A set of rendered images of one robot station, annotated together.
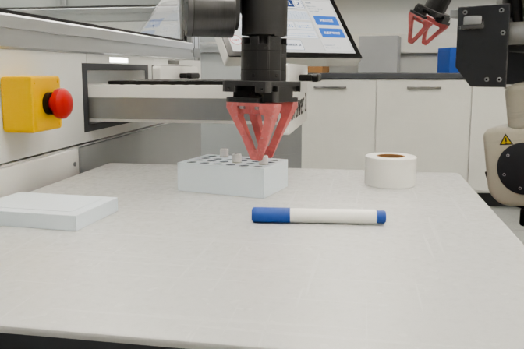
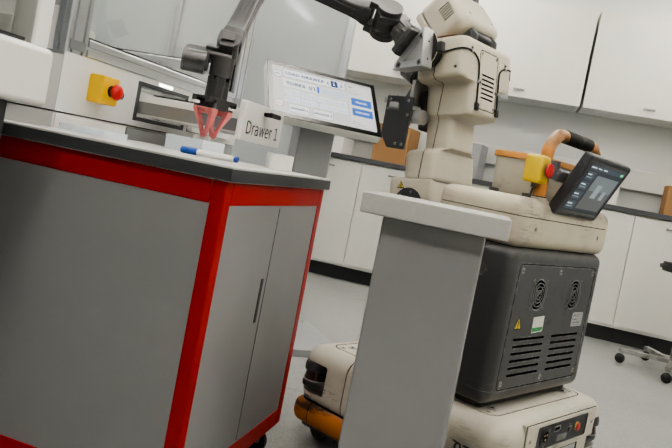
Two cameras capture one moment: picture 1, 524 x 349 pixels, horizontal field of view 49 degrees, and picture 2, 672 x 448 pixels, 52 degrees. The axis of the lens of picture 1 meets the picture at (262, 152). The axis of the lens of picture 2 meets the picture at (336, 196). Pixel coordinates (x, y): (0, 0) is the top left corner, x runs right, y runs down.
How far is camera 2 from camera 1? 1.08 m
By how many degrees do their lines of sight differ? 8
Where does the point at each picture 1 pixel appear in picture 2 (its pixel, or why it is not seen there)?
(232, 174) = (189, 141)
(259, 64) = (211, 88)
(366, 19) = not seen: hidden behind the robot
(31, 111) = (101, 92)
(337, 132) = not seen: hidden behind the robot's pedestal
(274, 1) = (224, 60)
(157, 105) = (174, 111)
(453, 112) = not seen: hidden behind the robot
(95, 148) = (137, 131)
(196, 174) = (173, 139)
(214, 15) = (193, 61)
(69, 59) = (131, 76)
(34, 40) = (113, 60)
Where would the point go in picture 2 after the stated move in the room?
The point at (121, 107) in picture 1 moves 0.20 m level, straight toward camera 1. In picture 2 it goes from (155, 109) to (144, 104)
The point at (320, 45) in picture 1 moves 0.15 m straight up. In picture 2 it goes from (348, 120) to (355, 86)
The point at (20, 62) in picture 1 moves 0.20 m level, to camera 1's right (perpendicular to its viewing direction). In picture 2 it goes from (102, 69) to (176, 83)
